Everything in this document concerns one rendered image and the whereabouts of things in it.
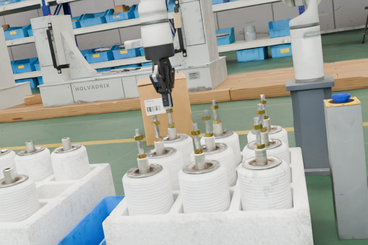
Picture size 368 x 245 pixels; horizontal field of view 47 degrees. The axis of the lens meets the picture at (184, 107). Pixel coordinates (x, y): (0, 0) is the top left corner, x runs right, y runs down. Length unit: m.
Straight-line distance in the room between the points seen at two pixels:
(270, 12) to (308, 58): 7.90
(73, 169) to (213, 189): 0.48
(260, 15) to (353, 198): 8.37
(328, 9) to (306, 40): 7.85
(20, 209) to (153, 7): 0.54
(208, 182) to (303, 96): 0.65
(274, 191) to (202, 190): 0.13
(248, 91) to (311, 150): 1.50
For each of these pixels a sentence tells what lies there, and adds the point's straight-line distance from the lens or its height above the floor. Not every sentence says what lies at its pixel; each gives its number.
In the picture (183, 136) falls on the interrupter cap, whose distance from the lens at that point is 1.07.
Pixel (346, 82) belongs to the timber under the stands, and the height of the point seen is 0.05.
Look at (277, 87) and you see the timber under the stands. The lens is 2.83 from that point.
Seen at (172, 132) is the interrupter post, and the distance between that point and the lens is 1.07.
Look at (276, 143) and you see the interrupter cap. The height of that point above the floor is 0.25.
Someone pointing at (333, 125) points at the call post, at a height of 0.27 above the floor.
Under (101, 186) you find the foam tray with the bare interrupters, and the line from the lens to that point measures 1.19.
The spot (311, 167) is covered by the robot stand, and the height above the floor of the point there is 0.03.
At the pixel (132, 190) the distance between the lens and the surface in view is 0.84.
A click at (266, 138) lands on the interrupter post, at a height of 0.27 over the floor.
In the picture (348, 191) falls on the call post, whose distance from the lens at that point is 1.01.
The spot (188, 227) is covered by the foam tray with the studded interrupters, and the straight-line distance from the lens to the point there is 0.80.
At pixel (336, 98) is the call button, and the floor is 0.32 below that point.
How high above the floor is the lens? 0.52
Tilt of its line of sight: 10 degrees down
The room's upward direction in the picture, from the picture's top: 9 degrees counter-clockwise
